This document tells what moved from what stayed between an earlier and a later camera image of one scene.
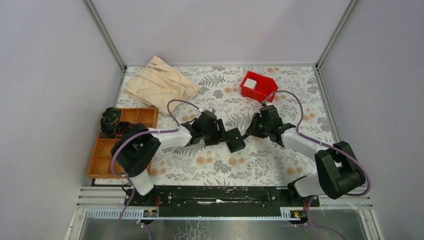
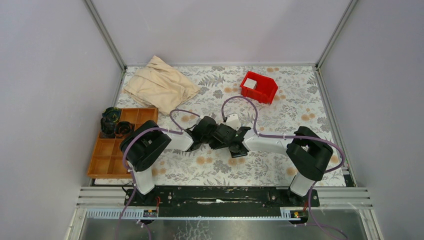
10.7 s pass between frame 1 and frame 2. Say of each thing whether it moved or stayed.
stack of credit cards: stayed
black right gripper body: moved
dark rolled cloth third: stayed
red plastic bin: stayed
